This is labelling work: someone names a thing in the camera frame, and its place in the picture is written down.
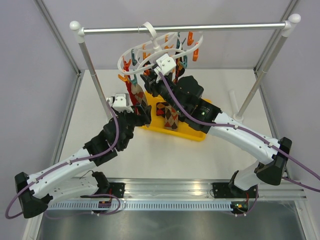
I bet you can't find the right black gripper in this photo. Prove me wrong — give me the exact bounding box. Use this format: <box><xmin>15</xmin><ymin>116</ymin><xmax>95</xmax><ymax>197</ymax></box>
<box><xmin>141</xmin><ymin>69</ymin><xmax>186</xmax><ymax>116</ymax></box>

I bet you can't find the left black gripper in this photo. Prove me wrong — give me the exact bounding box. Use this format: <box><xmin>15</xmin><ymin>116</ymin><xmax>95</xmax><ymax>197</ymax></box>
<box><xmin>111</xmin><ymin>103</ymin><xmax>152</xmax><ymax>150</ymax></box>

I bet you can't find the beige argyle sock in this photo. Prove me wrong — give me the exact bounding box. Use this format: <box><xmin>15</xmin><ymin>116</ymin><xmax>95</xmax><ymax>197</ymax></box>
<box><xmin>130</xmin><ymin>83</ymin><xmax>148</xmax><ymax>107</ymax></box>

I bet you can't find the dark argyle sock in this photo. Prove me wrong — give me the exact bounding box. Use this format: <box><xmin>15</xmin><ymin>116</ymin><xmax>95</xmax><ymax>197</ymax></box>
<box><xmin>172</xmin><ymin>57</ymin><xmax>185</xmax><ymax>84</ymax></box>
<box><xmin>156</xmin><ymin>102</ymin><xmax>168</xmax><ymax>118</ymax></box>

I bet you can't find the brown argyle sock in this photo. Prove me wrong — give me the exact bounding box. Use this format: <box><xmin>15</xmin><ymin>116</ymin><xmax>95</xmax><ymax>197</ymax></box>
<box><xmin>164</xmin><ymin>106</ymin><xmax>179</xmax><ymax>131</ymax></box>

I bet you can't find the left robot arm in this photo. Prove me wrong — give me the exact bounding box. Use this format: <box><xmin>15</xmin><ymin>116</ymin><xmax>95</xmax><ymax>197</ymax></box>
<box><xmin>14</xmin><ymin>105</ymin><xmax>152</xmax><ymax>219</ymax></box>

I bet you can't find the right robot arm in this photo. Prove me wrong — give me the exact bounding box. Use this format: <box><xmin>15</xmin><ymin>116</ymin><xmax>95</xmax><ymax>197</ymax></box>
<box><xmin>140</xmin><ymin>73</ymin><xmax>292</xmax><ymax>198</ymax></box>

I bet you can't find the red sock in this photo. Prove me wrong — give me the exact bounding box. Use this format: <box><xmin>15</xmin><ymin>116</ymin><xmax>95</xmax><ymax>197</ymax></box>
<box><xmin>124</xmin><ymin>81</ymin><xmax>137</xmax><ymax>106</ymax></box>

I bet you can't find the hanging dark argyle sock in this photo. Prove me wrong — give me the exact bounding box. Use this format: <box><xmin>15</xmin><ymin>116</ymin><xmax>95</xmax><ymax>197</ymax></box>
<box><xmin>172</xmin><ymin>57</ymin><xmax>185</xmax><ymax>84</ymax></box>

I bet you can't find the yellow plastic tray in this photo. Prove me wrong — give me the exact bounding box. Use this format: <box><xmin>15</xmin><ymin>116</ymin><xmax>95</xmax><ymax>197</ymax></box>
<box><xmin>141</xmin><ymin>92</ymin><xmax>206</xmax><ymax>142</ymax></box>

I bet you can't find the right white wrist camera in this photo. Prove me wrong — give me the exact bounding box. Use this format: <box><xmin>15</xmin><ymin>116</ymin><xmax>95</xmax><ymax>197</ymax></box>
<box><xmin>154</xmin><ymin>53</ymin><xmax>176</xmax><ymax>83</ymax></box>

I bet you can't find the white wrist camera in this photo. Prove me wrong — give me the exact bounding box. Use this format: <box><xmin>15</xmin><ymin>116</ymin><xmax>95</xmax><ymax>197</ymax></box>
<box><xmin>154</xmin><ymin>53</ymin><xmax>176</xmax><ymax>83</ymax></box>
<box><xmin>106</xmin><ymin>93</ymin><xmax>134</xmax><ymax>113</ymax></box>

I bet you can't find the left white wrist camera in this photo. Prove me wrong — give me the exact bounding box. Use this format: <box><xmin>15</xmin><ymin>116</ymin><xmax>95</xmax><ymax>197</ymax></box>
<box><xmin>106</xmin><ymin>93</ymin><xmax>134</xmax><ymax>113</ymax></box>

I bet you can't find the white sock hanger frame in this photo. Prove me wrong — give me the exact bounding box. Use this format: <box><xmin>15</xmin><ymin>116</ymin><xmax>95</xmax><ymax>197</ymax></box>
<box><xmin>117</xmin><ymin>21</ymin><xmax>204</xmax><ymax>76</ymax></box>

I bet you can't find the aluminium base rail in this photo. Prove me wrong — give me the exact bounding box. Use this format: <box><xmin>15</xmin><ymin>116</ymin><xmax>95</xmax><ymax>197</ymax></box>
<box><xmin>108</xmin><ymin>178</ymin><xmax>307</xmax><ymax>201</ymax></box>

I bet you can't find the white slotted cable duct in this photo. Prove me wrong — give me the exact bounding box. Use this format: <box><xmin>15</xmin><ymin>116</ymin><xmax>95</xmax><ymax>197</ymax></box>
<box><xmin>48</xmin><ymin>200</ymin><xmax>233</xmax><ymax>211</ymax></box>

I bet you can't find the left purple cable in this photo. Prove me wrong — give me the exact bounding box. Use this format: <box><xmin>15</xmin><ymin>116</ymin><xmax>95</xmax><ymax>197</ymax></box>
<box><xmin>5</xmin><ymin>99</ymin><xmax>121</xmax><ymax>220</ymax></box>

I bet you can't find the purple cable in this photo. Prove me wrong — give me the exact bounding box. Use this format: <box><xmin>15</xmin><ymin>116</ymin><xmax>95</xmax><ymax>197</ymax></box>
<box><xmin>5</xmin><ymin>99</ymin><xmax>121</xmax><ymax>220</ymax></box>
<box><xmin>159</xmin><ymin>72</ymin><xmax>320</xmax><ymax>193</ymax></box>

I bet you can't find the silver clothes rail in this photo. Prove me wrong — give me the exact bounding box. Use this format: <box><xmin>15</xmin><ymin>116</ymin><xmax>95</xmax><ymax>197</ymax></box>
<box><xmin>69</xmin><ymin>13</ymin><xmax>301</xmax><ymax>120</ymax></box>

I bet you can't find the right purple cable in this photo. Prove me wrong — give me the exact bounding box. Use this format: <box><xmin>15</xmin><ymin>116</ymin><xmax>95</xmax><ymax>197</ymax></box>
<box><xmin>159</xmin><ymin>72</ymin><xmax>320</xmax><ymax>193</ymax></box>

